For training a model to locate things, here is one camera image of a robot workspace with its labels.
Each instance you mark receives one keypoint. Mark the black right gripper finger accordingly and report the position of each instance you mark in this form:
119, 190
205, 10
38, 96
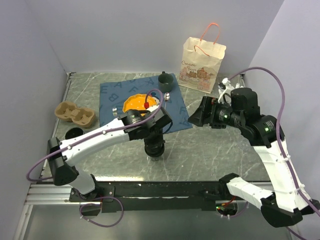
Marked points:
198, 121
204, 109

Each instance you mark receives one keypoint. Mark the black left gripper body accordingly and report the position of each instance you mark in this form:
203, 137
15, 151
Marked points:
155, 133

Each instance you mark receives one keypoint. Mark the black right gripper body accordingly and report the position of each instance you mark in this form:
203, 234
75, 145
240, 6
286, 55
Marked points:
222, 115

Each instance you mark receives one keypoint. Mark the dark translucent coffee cup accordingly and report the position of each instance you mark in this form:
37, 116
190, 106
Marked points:
156, 158

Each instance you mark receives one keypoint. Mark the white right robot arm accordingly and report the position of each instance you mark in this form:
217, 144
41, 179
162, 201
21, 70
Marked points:
287, 203

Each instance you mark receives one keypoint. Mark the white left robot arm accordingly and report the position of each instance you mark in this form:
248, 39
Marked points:
66, 154

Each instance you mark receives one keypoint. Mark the bear figure coaster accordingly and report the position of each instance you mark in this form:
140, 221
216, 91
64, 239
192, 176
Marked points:
156, 99

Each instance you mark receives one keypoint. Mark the orange dotted plate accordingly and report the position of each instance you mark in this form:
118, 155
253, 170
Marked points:
137, 102

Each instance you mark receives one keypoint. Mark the silver spoon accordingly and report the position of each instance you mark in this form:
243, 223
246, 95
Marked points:
166, 97

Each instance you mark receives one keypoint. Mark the silver fork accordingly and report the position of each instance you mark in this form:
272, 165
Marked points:
115, 112

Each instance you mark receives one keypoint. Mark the dark green mug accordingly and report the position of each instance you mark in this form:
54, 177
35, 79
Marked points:
165, 82

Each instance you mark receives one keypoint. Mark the cream paper gift bag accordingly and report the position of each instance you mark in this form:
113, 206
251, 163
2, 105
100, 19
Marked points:
200, 64

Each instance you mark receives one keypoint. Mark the blue letter placemat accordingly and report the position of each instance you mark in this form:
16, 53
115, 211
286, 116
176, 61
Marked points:
114, 94

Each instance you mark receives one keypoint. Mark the brown cardboard cup carrier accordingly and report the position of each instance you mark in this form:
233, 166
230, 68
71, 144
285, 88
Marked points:
68, 111

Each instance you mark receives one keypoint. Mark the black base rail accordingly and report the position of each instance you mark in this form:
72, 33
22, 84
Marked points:
156, 195

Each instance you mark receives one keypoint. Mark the aluminium frame rail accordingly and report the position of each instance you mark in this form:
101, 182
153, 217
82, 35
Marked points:
48, 194

